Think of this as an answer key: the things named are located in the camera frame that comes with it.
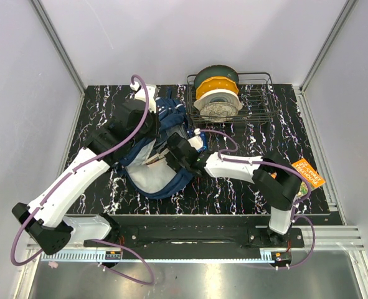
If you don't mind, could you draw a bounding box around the navy blue student backpack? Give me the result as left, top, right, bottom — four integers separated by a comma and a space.
119, 88, 194, 199

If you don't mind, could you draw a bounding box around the orange yellow paperback book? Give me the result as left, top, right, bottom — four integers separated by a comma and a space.
292, 158, 325, 191

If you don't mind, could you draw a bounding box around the dark blue 1984 book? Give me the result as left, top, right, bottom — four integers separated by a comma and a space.
144, 149, 169, 165

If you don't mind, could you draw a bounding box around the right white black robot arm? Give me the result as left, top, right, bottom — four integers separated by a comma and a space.
166, 133, 312, 247

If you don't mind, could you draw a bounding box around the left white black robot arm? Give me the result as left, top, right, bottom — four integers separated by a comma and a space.
12, 99, 158, 255

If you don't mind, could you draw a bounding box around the blue dinosaur pencil case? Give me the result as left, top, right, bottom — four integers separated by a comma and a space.
188, 128, 207, 152

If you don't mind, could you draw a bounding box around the patterned beige plate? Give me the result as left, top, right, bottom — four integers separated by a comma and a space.
200, 102, 238, 123

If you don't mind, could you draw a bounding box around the orange yellow plate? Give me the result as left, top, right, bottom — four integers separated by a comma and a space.
196, 76, 238, 100

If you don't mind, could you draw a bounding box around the dark green plate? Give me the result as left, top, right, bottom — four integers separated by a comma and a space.
194, 65, 239, 88

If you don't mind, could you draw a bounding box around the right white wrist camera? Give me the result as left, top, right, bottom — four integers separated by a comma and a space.
188, 128, 204, 152

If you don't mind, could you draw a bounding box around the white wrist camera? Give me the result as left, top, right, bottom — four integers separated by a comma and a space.
188, 128, 204, 152
130, 82, 158, 113

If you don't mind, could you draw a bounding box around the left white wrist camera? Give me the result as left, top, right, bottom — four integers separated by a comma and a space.
130, 82, 158, 113

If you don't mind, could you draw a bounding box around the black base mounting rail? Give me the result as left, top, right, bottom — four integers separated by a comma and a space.
83, 213, 306, 261

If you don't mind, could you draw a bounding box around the black wire dish rack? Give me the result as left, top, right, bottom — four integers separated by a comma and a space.
186, 72, 278, 125

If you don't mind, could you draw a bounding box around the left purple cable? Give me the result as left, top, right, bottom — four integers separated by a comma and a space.
11, 74, 156, 286

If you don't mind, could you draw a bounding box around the purple cable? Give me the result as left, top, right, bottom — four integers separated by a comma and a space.
11, 74, 156, 286
201, 129, 318, 271

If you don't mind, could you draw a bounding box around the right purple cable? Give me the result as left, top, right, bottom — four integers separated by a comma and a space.
201, 129, 318, 271

